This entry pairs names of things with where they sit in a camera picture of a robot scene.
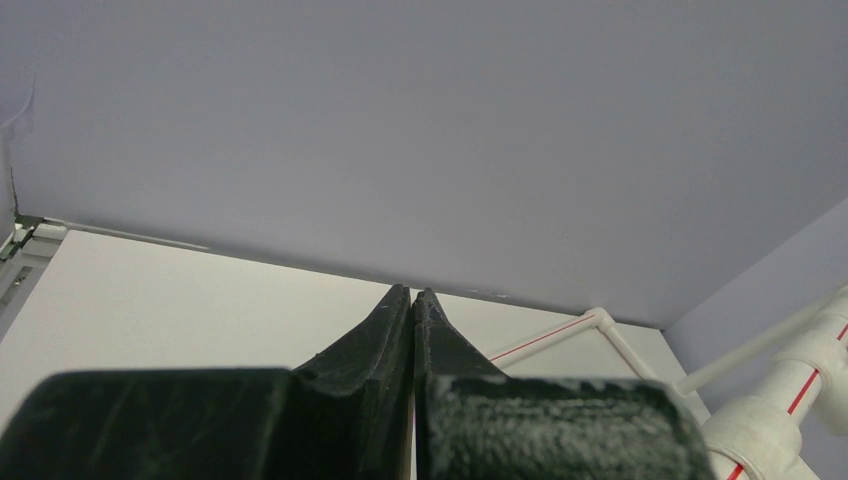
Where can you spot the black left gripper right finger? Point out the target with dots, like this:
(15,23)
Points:
(473,421)

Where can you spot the aluminium table frame rail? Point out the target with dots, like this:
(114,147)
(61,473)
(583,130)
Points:
(34,241)

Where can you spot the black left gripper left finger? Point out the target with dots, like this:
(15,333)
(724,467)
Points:
(344,414)

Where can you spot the white PVC pipe frame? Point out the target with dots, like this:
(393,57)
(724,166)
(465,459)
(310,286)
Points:
(753,436)

